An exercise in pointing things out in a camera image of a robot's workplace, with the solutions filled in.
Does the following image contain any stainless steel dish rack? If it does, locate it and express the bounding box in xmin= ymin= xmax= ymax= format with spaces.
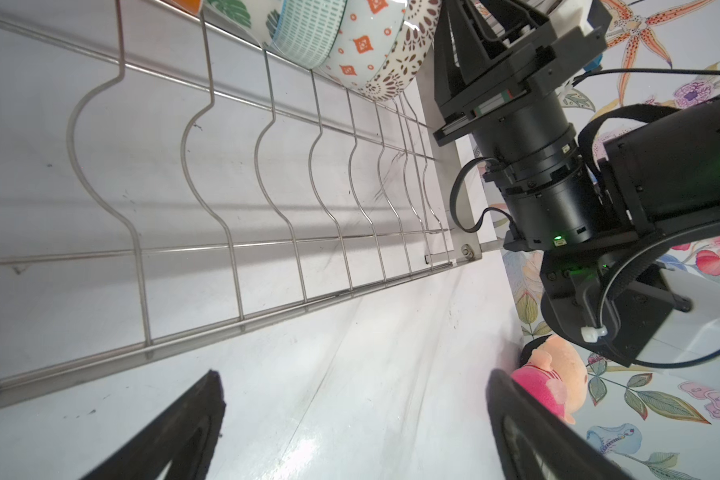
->
xmin=0 ymin=1 xmax=484 ymax=409

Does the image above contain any pale green bowl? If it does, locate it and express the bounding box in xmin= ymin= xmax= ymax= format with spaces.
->
xmin=266 ymin=0 xmax=347 ymax=70

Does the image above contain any pink plush pig toy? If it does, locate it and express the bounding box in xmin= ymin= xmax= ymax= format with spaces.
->
xmin=510 ymin=334 xmax=588 ymax=425

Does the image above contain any green geometric pattern bowl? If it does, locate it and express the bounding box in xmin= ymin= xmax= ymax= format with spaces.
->
xmin=318 ymin=0 xmax=408 ymax=91

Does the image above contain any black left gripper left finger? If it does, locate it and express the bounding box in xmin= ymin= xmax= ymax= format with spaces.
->
xmin=85 ymin=370 xmax=226 ymax=479

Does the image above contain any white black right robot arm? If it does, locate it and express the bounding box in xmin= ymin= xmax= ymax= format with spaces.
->
xmin=434 ymin=1 xmax=720 ymax=366

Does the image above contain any green leaf pattern bowl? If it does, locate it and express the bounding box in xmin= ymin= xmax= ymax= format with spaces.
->
xmin=204 ymin=0 xmax=283 ymax=48

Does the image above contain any white lattice pattern bowl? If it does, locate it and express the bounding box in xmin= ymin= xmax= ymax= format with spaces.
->
xmin=360 ymin=0 xmax=443 ymax=101

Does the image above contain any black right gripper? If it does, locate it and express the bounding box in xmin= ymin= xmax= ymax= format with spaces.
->
xmin=434 ymin=1 xmax=611 ymax=146

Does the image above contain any white bowl orange outside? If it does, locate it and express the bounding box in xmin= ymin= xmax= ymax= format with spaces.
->
xmin=165 ymin=0 xmax=203 ymax=16

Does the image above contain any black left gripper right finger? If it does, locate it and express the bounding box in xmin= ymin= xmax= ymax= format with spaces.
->
xmin=487 ymin=370 xmax=629 ymax=480

